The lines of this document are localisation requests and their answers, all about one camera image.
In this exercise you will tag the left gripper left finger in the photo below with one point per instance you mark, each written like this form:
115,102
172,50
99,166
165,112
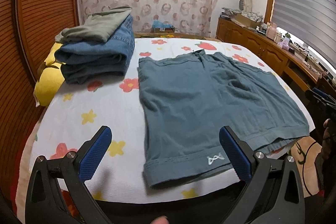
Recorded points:
44,200

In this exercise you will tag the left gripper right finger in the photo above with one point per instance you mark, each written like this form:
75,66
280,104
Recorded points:
273,190

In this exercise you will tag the teal green shorts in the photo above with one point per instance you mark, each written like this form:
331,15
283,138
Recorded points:
189,98

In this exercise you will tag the white floral strawberry bedsheet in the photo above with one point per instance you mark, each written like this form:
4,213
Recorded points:
78,111

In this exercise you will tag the wooden sideboard cabinet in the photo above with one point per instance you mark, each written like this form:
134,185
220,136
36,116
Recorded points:
290,67

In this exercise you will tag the yellow plush toy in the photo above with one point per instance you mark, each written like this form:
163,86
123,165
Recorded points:
49,79

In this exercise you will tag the folded blue denim jeans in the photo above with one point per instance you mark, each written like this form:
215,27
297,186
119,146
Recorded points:
84,60

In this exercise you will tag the pink bottle on cabinet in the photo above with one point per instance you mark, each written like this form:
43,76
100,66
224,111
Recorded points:
271,30

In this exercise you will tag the folded olive green garment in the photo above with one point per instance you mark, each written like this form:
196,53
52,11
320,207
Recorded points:
98,27

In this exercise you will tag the grey zebra window blind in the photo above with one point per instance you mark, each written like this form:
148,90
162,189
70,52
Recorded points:
312,21

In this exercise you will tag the brown louvered wardrobe door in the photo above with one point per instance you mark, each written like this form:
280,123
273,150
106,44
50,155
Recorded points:
28,28

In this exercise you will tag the blue item in box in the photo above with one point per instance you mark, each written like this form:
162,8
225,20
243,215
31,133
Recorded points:
160,27

